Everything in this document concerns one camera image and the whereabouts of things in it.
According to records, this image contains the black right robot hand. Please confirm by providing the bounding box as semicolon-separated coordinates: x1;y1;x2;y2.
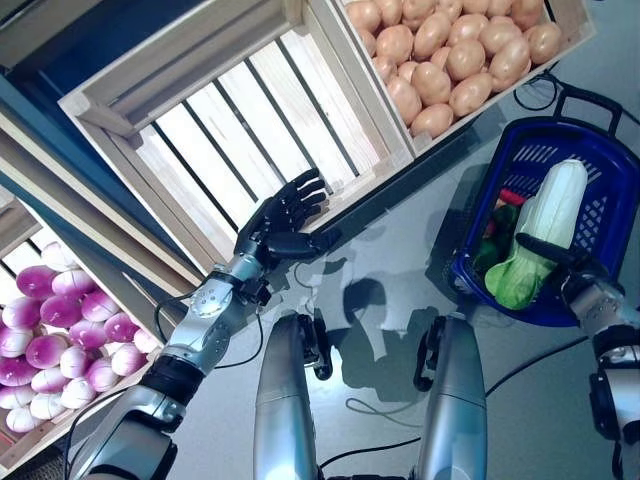
514;233;626;304

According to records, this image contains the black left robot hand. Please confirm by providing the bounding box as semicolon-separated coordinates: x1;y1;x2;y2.
233;168;344;264

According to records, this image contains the napa cabbage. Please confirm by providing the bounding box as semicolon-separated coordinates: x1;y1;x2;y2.
483;159;589;311

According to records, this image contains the blue plastic shopping basket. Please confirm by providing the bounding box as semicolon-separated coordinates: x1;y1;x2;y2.
449;119;640;329

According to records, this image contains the green bell pepper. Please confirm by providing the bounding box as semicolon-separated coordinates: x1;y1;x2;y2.
474;239;506;271
492;204;521;236

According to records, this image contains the wooden display stand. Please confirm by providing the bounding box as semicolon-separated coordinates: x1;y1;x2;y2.
0;0;241;301

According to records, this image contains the silver left robot leg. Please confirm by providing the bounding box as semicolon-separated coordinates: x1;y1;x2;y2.
252;309;334;480

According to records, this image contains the silver robot leg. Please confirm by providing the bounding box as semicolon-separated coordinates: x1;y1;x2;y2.
413;312;489;480
252;309;334;480

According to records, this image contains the silver right robot leg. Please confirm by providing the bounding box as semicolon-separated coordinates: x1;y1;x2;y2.
413;312;489;480

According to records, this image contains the brown potato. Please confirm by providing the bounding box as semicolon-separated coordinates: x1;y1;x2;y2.
410;60;452;106
509;0;545;29
413;12;454;62
385;75;424;126
447;13;491;47
445;38;487;82
488;37;532;94
409;103;455;139
478;20;524;56
523;22;564;65
448;72;495;119
375;24;415;66

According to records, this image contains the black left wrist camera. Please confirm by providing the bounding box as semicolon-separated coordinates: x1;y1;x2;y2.
239;279;274;306

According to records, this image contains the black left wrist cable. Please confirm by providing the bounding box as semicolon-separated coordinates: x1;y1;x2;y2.
154;294;266;371

